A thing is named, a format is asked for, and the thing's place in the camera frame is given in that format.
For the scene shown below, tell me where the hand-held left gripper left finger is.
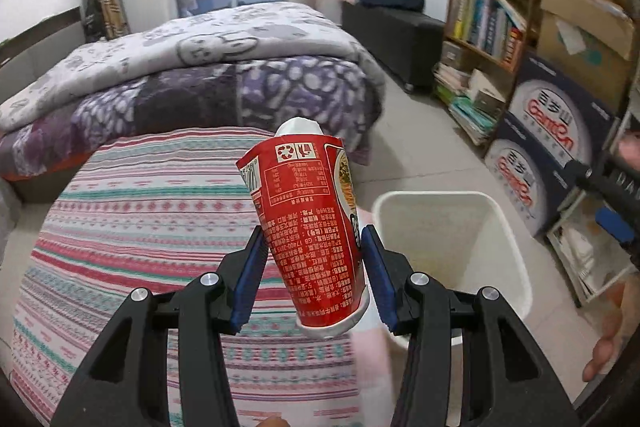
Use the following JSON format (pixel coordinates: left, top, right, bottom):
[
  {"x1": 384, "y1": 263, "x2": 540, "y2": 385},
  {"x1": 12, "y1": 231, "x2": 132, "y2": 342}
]
[{"x1": 50, "y1": 223, "x2": 271, "y2": 427}]

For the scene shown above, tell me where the black storage bench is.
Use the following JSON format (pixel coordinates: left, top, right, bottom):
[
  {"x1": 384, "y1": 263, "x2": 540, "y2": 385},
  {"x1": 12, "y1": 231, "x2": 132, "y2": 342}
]
[{"x1": 341, "y1": 1, "x2": 446, "y2": 94}]

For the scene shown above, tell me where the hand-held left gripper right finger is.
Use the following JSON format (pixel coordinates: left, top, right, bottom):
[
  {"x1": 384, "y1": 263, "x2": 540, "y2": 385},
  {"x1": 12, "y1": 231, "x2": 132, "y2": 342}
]
[{"x1": 361, "y1": 223, "x2": 581, "y2": 427}]

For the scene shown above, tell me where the purple patterned quilt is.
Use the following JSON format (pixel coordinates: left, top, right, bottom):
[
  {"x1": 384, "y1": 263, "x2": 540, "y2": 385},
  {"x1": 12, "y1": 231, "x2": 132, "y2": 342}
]
[{"x1": 0, "y1": 57, "x2": 383, "y2": 182}]

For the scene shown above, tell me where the printed cardboard box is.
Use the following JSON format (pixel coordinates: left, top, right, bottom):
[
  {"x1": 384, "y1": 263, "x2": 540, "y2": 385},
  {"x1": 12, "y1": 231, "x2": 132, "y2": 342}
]
[
  {"x1": 505, "y1": 52, "x2": 618, "y2": 168},
  {"x1": 484, "y1": 139, "x2": 581, "y2": 238}
]

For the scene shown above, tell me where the striped bed sheet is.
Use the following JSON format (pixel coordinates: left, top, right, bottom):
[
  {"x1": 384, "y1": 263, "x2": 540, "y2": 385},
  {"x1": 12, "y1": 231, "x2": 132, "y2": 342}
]
[{"x1": 10, "y1": 127, "x2": 396, "y2": 427}]

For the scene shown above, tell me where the grey printed blanket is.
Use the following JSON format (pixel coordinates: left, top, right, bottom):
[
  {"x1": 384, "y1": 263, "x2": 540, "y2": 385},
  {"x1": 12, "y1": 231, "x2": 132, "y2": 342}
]
[{"x1": 0, "y1": 1, "x2": 386, "y2": 135}]

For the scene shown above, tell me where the brown cardboard box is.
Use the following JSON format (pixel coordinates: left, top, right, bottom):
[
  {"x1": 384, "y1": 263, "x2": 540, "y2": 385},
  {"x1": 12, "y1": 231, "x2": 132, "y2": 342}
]
[{"x1": 536, "y1": 0, "x2": 636, "y2": 108}]

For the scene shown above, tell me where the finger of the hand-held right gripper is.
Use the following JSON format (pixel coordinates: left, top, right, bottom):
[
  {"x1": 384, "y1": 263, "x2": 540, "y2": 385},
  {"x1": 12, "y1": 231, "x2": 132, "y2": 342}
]
[
  {"x1": 564, "y1": 161, "x2": 616, "y2": 200},
  {"x1": 595, "y1": 206, "x2": 640, "y2": 268}
]

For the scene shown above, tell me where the pile of books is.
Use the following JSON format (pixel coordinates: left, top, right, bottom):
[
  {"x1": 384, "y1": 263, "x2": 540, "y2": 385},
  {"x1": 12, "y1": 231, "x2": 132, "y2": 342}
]
[{"x1": 432, "y1": 62, "x2": 508, "y2": 146}]

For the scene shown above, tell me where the red paper cup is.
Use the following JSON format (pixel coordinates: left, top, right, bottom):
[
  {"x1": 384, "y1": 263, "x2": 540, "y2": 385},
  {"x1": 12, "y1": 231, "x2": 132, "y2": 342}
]
[{"x1": 236, "y1": 117, "x2": 371, "y2": 340}]

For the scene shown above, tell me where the person's right hand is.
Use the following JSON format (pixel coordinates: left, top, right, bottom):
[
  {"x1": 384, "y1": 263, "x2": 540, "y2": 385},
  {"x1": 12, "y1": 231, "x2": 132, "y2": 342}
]
[{"x1": 582, "y1": 279, "x2": 640, "y2": 383}]

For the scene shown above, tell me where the grey bed headboard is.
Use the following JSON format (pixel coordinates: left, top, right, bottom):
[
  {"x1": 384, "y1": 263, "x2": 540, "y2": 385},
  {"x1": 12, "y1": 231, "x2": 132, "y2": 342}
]
[{"x1": 0, "y1": 6, "x2": 83, "y2": 58}]

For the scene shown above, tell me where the white trash bin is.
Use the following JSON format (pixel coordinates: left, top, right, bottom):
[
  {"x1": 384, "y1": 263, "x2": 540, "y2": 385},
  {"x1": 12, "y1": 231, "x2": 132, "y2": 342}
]
[{"x1": 371, "y1": 191, "x2": 532, "y2": 350}]

